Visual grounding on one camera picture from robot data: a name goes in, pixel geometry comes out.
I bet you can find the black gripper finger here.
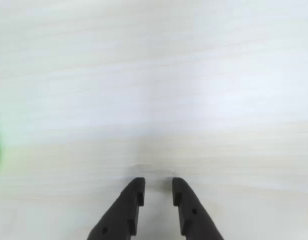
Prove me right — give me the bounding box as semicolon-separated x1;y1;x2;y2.
172;177;225;240
86;177;146;240

